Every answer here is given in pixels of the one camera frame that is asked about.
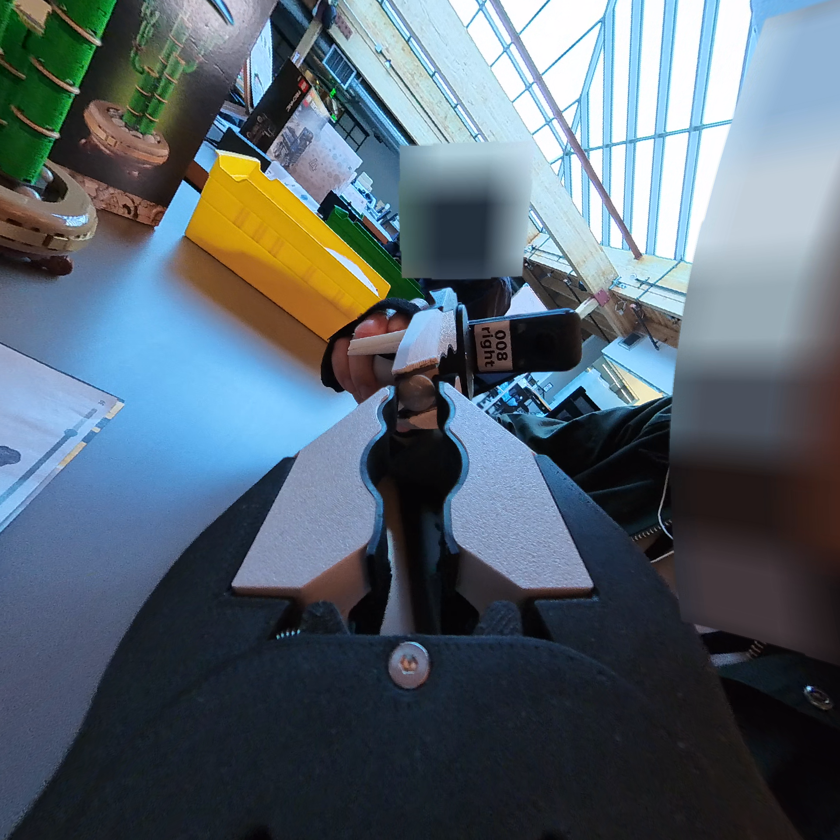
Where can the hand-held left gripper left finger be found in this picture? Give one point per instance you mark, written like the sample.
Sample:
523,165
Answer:
315,518

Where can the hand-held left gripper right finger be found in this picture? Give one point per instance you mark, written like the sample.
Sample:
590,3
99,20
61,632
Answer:
518,518

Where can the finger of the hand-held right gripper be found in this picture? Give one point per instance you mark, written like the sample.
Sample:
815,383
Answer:
426,341

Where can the building instruction booklet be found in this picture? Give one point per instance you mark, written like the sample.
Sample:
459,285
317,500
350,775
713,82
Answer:
46,420

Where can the person's right forearm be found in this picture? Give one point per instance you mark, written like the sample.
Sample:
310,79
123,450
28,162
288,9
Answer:
590,446

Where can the grey desk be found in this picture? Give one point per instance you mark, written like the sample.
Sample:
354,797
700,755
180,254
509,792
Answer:
197,367

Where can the person's right hand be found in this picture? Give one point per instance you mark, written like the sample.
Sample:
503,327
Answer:
358,380

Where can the green plastic bin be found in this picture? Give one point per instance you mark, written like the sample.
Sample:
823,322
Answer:
367,249

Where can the yellow plastic bin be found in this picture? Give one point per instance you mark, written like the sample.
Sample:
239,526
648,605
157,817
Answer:
262,243

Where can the white patterned box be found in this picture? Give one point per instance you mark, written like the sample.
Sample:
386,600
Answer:
328,164

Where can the black toy set box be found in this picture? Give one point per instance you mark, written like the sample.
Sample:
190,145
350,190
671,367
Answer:
282,108

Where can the person's dark jacket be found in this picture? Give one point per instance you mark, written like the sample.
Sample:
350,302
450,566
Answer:
787,754

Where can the bamboo set box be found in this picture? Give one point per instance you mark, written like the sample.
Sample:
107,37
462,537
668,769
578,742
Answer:
197,65

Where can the green brick bamboo model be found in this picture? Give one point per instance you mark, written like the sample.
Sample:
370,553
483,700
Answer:
39,79

